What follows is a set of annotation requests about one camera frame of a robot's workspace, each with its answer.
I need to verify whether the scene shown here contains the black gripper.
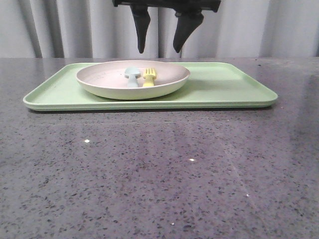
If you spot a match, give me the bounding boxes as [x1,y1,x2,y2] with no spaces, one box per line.
[112,0,221,53]

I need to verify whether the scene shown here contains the light blue plastic spoon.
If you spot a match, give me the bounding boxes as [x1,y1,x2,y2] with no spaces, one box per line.
[125,67,140,88]

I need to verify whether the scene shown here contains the yellow plastic fork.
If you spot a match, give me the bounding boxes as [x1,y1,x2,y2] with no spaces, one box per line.
[143,68,157,87]

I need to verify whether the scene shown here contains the cream round plate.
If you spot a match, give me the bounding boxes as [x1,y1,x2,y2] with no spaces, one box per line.
[76,60,190,100]

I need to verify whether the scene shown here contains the green rectangular tray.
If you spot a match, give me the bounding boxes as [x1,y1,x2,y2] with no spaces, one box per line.
[23,62,278,112]

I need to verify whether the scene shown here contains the grey curtain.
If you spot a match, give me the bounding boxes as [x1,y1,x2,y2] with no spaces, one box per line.
[0,0,319,59]

